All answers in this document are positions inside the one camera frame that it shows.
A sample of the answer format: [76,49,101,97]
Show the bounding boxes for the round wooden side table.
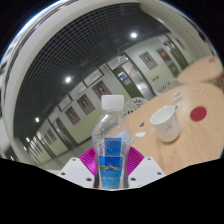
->
[176,55,224,85]

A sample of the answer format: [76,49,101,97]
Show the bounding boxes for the flat round red coaster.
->
[189,105,208,122]

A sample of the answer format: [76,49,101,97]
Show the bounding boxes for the small white packet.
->
[171,92,184,101]

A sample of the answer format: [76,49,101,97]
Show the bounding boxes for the framed wall pictures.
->
[46,48,172,141]

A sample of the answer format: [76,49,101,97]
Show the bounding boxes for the round ceiling lights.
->
[24,31,139,143]

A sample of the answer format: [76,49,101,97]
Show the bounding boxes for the white ceramic mug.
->
[149,105,182,144]

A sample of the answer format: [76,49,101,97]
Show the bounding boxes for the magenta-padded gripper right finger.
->
[126,146,167,188]

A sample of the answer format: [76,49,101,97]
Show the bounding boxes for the clear blue-labelled water bottle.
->
[92,94,132,191]

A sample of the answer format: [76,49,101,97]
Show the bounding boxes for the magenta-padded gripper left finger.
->
[57,147,100,188]

